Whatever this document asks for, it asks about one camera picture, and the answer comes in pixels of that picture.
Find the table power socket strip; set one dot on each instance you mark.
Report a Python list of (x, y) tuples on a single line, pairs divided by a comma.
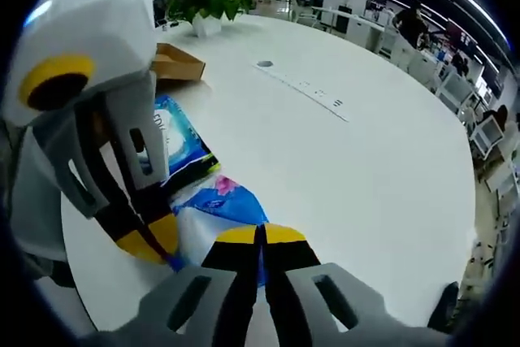
[(304, 87)]

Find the white blue soft tissue pack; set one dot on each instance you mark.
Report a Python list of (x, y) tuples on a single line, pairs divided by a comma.
[(227, 209)]

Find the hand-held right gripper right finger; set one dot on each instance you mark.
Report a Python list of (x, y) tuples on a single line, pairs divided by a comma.
[(308, 306)]

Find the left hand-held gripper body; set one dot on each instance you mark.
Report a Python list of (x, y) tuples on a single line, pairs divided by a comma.
[(97, 26)]

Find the green plant in white pot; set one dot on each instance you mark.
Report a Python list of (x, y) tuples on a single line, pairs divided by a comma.
[(207, 1)]

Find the blue soft wipes packet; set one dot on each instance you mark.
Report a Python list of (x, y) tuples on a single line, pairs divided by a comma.
[(183, 140)]

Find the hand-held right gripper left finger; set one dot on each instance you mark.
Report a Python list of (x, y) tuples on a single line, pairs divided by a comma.
[(195, 306)]

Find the brown cardboard shoe box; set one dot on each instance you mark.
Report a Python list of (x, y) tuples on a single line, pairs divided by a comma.
[(178, 64)]

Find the small black and white object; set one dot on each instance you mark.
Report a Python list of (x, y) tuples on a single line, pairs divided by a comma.
[(166, 26)]

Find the white low cabinet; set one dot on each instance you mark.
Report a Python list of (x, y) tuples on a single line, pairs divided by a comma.
[(363, 34)]

